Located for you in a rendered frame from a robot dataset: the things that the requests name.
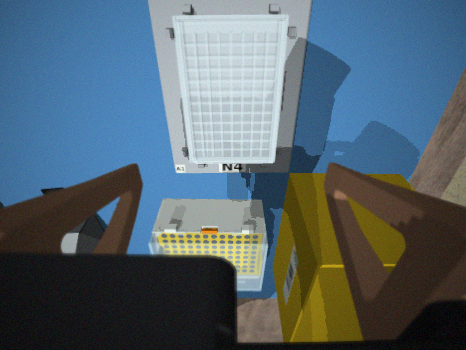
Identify blue bench mat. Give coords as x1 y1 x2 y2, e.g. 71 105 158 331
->
0 0 466 298

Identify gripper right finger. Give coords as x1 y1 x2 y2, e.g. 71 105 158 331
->
324 163 466 341

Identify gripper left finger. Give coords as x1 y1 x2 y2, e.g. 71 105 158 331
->
0 163 143 254

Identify yellow open-top bin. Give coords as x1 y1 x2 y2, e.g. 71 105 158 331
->
273 173 405 342

